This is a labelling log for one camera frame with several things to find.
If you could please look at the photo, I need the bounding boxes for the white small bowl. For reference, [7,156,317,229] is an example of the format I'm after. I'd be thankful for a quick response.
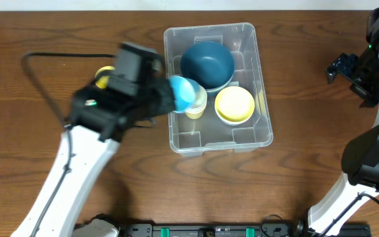
[217,114,251,126]

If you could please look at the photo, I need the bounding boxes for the black cable left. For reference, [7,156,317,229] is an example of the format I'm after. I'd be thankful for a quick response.
[20,51,116,237]

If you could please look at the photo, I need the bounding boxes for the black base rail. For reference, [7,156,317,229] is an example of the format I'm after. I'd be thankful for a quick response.
[74,213,373,237]

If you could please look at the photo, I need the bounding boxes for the yellow plastic cup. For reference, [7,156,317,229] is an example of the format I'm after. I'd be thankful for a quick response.
[95,66,115,89]
[185,110,204,120]

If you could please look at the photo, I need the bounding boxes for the dark blue top bowl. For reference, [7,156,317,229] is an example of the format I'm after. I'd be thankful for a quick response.
[180,41,236,89]

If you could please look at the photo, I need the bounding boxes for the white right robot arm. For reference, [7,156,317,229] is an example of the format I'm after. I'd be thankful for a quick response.
[295,7,379,236]

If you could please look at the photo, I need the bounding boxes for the black cable right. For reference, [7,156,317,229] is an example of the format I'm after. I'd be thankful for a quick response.
[260,192,379,237]

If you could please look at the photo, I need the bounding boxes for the cream large bowl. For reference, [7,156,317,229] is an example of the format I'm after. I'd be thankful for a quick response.
[180,72,234,93]

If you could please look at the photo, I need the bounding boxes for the yellow bowl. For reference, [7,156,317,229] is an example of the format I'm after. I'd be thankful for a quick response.
[215,86,255,122]

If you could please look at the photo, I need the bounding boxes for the clear plastic storage bin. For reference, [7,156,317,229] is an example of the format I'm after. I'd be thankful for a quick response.
[164,22,274,156]

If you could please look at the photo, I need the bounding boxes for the dark blue bottom bowl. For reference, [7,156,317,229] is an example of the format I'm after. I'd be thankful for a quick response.
[206,82,232,96]

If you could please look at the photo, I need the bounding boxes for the black cable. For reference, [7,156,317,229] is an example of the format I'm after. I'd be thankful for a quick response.
[260,192,379,237]
[20,51,116,237]

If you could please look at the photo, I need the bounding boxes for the white plastic cup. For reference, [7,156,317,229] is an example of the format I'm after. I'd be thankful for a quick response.
[191,86,207,109]

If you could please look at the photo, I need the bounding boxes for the light blue plastic cup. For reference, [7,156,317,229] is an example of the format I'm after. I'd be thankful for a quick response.
[169,75,199,113]

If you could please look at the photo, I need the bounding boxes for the pink plastic cup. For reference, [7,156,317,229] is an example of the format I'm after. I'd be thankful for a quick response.
[185,104,207,114]

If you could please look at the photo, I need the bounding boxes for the dark blue bowl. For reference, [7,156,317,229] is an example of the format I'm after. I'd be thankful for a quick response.
[206,82,232,96]
[180,41,236,89]

